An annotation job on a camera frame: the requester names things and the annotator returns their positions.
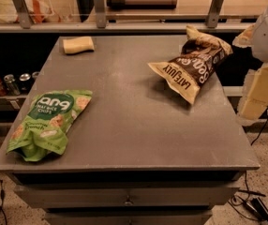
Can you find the left metal shelf bracket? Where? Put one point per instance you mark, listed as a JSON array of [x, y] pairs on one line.
[[23, 13]]

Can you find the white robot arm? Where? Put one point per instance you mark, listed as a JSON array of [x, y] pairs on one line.
[[256, 38]]

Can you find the dark soda can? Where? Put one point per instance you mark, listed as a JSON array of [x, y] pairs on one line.
[[26, 82], [35, 75]]

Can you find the brown Late July chip bag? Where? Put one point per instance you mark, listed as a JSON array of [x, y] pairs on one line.
[[201, 55]]

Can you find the black power adapter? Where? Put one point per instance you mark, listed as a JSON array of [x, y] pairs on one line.
[[252, 203]]

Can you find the orange white plastic bag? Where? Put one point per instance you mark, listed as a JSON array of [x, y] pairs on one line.
[[39, 11]]

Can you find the far dark soda can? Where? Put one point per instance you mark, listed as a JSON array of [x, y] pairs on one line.
[[35, 75]]

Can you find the green rice chip bag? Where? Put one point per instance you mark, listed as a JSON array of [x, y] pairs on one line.
[[44, 129]]

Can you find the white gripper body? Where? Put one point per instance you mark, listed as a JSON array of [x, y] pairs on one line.
[[254, 100]]

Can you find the middle metal shelf bracket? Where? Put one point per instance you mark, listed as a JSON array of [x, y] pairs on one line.
[[100, 13]]

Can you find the metal drawer handle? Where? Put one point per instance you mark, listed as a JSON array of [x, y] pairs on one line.
[[128, 201]]

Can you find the yellow sponge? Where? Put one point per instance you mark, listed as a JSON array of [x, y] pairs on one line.
[[78, 45]]

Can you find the right metal shelf bracket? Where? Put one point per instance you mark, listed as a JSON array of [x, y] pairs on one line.
[[213, 13]]

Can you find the metal shelf bracket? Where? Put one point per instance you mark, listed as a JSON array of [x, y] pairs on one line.
[[23, 13], [213, 13], [100, 13]]

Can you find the grey drawer cabinet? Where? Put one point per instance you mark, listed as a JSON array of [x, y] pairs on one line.
[[102, 203]]

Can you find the silver soda can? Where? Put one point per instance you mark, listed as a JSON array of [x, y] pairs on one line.
[[12, 85]]

